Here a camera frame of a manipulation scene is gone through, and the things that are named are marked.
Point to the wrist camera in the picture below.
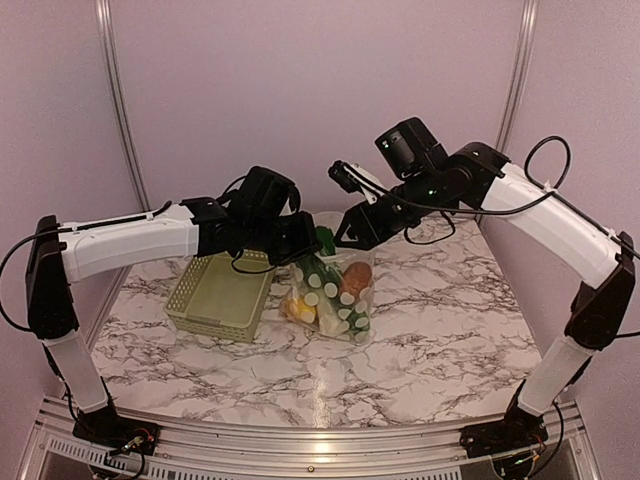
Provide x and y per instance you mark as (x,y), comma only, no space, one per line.
(264,193)
(407,145)

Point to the bright green pepper toy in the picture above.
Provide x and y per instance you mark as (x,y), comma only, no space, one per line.
(358,319)

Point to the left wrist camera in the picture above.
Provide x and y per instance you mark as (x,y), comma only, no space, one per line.
(264,193)

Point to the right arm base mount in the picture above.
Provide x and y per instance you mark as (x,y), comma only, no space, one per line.
(516,429)

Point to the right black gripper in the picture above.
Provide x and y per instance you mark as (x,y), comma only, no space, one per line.
(363,222)

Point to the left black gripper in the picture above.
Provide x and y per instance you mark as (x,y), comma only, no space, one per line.
(306,238)

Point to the front aluminium rail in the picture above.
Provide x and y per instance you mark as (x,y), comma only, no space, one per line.
(191,449)

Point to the right aluminium frame post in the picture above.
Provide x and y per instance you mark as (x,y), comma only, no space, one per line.
(519,73)

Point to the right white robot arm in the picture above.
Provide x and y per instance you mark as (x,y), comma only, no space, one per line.
(478,179)

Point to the yellow lemon toy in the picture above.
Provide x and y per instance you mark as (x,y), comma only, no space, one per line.
(295,309)

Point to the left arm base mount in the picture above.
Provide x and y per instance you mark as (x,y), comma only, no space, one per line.
(108,428)

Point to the green bok choy toy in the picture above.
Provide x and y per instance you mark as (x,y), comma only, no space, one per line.
(322,281)

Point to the left aluminium frame post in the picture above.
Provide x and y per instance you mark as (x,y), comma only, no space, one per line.
(108,44)

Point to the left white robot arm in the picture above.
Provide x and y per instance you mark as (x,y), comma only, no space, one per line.
(63,254)

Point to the clear zip top bag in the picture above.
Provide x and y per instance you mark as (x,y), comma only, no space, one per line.
(343,258)

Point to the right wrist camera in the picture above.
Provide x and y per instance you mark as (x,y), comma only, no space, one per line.
(407,145)

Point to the brown orange round toy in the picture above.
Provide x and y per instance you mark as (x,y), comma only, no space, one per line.
(356,278)

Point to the aluminium frame post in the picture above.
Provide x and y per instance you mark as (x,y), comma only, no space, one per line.
(519,73)
(108,44)

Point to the green perforated plastic basket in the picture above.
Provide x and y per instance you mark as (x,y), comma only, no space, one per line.
(220,297)

